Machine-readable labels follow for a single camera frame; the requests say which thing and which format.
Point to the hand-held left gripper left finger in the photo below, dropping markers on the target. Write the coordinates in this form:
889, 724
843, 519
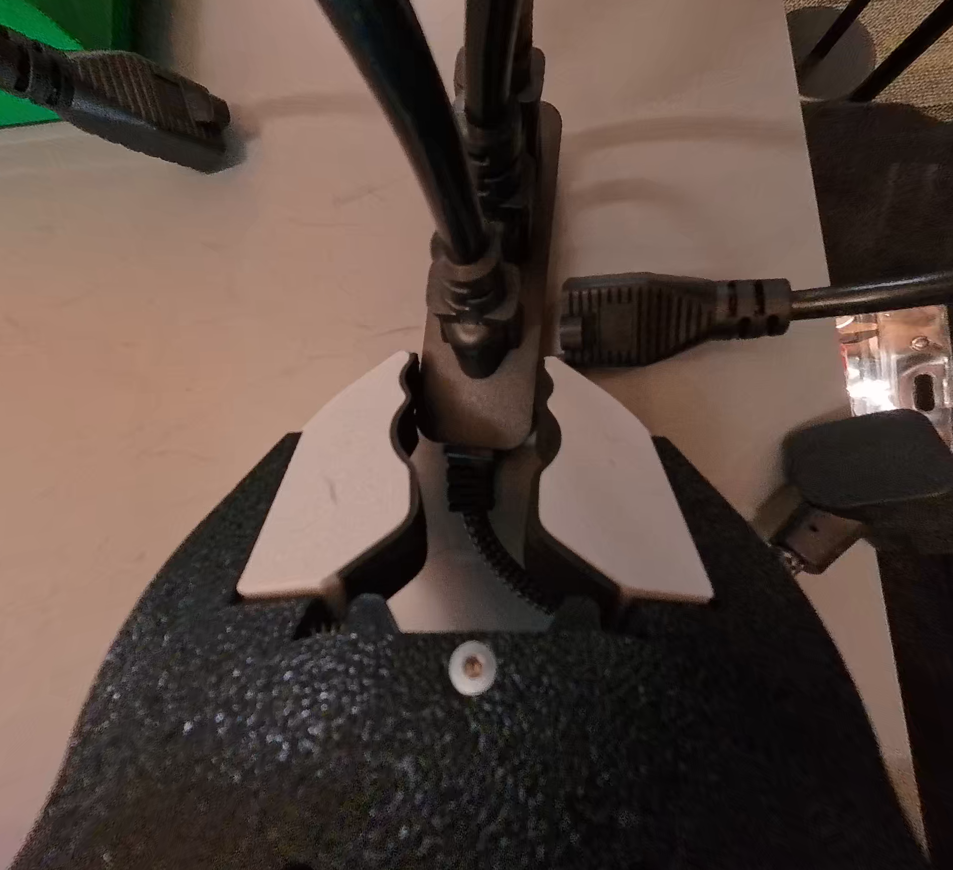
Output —
335, 490

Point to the clear plastic bracket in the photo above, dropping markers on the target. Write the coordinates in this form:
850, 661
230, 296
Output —
893, 379

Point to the grey power strip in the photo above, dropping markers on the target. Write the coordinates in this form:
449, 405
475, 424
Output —
476, 408

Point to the black table clamp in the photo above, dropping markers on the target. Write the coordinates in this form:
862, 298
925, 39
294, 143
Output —
871, 460

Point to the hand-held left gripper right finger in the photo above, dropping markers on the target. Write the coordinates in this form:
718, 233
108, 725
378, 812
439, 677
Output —
618, 498

